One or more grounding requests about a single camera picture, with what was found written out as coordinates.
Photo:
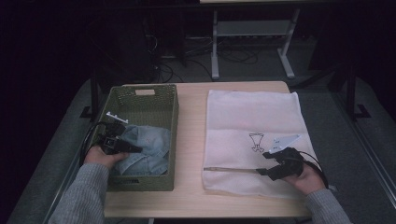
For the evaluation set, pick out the black stand leg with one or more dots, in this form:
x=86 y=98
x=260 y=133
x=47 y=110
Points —
x=351 y=93
x=94 y=96

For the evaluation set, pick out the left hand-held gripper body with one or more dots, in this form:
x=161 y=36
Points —
x=109 y=141

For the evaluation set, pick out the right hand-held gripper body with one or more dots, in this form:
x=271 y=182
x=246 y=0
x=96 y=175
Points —
x=288 y=163

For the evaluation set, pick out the person's left hand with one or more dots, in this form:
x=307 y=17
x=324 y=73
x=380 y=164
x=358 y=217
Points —
x=99 y=158

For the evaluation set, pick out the white mesh laundry bag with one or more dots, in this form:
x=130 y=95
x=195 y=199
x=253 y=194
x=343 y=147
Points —
x=249 y=112

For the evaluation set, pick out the green woven basket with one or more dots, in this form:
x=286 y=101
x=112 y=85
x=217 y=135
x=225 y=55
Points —
x=146 y=105

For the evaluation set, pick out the person's right hand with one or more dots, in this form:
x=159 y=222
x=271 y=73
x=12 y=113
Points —
x=309 y=182

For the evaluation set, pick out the metal floor rail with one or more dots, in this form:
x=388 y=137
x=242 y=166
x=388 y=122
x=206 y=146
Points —
x=75 y=157
x=373 y=158

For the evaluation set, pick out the white metal stand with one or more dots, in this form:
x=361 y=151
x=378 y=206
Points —
x=252 y=28

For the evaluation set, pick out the light blue denim jeans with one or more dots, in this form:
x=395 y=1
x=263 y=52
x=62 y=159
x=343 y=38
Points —
x=149 y=146

